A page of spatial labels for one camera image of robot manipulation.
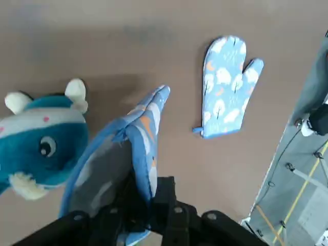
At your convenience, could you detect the small blue plush doll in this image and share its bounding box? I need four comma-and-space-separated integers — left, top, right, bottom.
0, 78, 90, 201

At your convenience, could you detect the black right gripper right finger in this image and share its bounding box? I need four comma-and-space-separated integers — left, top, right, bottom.
152, 176, 270, 246

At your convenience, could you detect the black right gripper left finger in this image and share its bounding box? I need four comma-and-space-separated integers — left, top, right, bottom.
12, 176, 152, 246

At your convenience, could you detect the person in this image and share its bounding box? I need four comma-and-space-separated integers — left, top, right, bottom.
291, 30, 328, 136

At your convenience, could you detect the blue patterned oven mitt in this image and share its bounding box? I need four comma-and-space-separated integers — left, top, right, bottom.
192, 35, 264, 140
58, 85, 171, 246

